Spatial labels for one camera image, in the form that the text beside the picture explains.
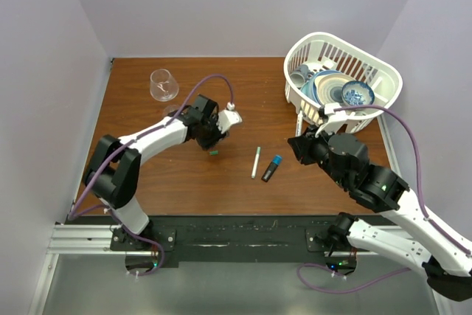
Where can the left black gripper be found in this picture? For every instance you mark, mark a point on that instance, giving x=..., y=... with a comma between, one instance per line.
x=206, y=143

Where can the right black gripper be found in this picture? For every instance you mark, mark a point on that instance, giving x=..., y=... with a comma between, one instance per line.
x=299, y=143

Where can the blue marker cap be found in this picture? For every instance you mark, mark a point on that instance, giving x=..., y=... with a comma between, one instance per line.
x=277, y=159

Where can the black marker pen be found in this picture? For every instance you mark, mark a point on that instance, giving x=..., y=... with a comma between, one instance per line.
x=269, y=171

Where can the white pen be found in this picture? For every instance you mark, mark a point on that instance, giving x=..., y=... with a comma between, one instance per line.
x=299, y=123
x=255, y=165

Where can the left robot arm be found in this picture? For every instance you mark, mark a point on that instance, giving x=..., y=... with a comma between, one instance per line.
x=113, y=171

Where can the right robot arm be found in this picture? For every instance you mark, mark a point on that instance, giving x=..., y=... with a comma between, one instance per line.
x=433, y=249

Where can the light blue plate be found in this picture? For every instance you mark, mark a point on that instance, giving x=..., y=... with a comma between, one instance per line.
x=309, y=88

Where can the beige blue plate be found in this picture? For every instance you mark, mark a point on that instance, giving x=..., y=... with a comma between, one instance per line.
x=329, y=87

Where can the clear wine glass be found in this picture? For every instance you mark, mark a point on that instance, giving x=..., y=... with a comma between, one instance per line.
x=164, y=89

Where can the grey mug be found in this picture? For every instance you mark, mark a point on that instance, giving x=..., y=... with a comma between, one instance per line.
x=300, y=75

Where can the blue patterned bowl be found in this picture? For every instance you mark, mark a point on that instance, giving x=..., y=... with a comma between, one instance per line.
x=357, y=93

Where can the white plastic dish basket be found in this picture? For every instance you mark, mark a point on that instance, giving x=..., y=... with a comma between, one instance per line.
x=322, y=69

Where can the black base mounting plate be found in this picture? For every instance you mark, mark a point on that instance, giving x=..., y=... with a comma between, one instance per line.
x=250, y=239

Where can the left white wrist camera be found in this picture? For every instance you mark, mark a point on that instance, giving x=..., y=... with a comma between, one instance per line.
x=228, y=117

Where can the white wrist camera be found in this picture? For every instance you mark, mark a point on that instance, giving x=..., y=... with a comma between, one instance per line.
x=228, y=117
x=333, y=117

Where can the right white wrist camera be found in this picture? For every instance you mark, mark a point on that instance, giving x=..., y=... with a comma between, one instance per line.
x=333, y=117

